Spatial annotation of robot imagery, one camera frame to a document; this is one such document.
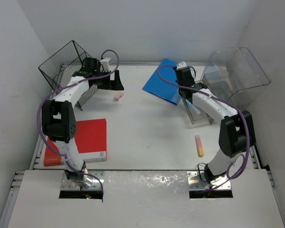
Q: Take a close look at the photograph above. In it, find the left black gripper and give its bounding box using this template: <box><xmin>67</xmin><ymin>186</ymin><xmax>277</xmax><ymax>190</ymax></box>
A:
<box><xmin>93</xmin><ymin>69</ymin><xmax>123</xmax><ymax>91</ymax></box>

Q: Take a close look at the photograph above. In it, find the pink eraser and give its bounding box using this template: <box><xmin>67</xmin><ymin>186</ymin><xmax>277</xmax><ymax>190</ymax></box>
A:
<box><xmin>114</xmin><ymin>92</ymin><xmax>124</xmax><ymax>101</ymax></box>

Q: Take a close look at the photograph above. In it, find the light blue highlighter marker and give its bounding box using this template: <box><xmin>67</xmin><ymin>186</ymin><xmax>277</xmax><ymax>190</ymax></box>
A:
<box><xmin>185</xmin><ymin>99</ymin><xmax>201</xmax><ymax>115</ymax></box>

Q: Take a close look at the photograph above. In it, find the clear grey drawer organizer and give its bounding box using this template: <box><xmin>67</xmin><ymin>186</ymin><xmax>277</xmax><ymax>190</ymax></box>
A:
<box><xmin>201</xmin><ymin>47</ymin><xmax>271</xmax><ymax>111</ymax></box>

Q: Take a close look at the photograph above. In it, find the black wire mesh basket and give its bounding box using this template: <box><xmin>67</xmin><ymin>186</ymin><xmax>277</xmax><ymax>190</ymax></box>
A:
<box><xmin>38</xmin><ymin>40</ymin><xmax>98</xmax><ymax>111</ymax></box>

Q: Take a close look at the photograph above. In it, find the yellow pink highlighter marker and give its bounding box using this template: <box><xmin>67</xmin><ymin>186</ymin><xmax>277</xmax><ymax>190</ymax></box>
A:
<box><xmin>195</xmin><ymin>135</ymin><xmax>204</xmax><ymax>157</ymax></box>

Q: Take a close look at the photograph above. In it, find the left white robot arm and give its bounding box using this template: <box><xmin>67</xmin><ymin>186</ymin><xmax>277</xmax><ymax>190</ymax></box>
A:
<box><xmin>37</xmin><ymin>57</ymin><xmax>124</xmax><ymax>176</ymax></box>

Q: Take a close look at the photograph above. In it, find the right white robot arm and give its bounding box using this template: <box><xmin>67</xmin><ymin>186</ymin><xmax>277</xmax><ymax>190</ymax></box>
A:
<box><xmin>173</xmin><ymin>66</ymin><xmax>256</xmax><ymax>183</ymax></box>

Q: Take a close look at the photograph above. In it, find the blue folder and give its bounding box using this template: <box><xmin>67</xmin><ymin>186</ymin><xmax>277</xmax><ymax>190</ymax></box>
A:
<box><xmin>142</xmin><ymin>59</ymin><xmax>181</xmax><ymax>105</ymax></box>

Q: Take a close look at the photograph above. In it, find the red notebook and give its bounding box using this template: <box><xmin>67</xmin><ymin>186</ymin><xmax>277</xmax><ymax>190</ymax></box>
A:
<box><xmin>43</xmin><ymin>119</ymin><xmax>107</xmax><ymax>167</ymax></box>

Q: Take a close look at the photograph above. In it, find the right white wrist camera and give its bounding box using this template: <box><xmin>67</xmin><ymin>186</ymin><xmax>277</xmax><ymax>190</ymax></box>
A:
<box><xmin>176</xmin><ymin>61</ymin><xmax>188</xmax><ymax>70</ymax></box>

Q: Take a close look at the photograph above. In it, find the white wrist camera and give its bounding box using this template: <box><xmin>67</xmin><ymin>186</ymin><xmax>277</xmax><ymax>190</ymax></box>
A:
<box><xmin>100</xmin><ymin>57</ymin><xmax>111</xmax><ymax>71</ymax></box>
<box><xmin>176</xmin><ymin>61</ymin><xmax>188</xmax><ymax>70</ymax></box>

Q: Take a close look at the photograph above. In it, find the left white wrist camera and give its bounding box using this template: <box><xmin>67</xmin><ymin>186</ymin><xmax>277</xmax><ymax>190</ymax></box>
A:
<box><xmin>100</xmin><ymin>57</ymin><xmax>111</xmax><ymax>71</ymax></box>

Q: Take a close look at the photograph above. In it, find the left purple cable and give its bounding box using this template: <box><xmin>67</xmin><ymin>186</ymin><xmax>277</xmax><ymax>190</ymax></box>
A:
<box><xmin>36</xmin><ymin>49</ymin><xmax>120</xmax><ymax>193</ymax></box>

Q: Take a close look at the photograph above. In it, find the purple cable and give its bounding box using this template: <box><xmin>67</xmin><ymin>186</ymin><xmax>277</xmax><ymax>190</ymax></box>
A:
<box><xmin>36</xmin><ymin>49</ymin><xmax>120</xmax><ymax>193</ymax></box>
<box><xmin>156</xmin><ymin>65</ymin><xmax>252</xmax><ymax>190</ymax></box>

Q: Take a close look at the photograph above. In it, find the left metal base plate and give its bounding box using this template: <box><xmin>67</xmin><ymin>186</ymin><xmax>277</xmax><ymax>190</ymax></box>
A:
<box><xmin>60</xmin><ymin>172</ymin><xmax>104</xmax><ymax>190</ymax></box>

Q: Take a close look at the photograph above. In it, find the metal base plate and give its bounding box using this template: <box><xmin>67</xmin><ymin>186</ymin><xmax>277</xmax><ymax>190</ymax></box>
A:
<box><xmin>187</xmin><ymin>171</ymin><xmax>232</xmax><ymax>191</ymax></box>
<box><xmin>60</xmin><ymin>172</ymin><xmax>104</xmax><ymax>190</ymax></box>

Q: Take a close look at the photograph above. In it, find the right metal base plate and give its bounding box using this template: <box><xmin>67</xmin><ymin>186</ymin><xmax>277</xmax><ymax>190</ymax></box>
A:
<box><xmin>187</xmin><ymin>171</ymin><xmax>232</xmax><ymax>191</ymax></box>

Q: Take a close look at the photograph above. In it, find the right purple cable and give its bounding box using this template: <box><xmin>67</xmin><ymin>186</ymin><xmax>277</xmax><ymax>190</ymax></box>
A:
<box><xmin>156</xmin><ymin>65</ymin><xmax>252</xmax><ymax>190</ymax></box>

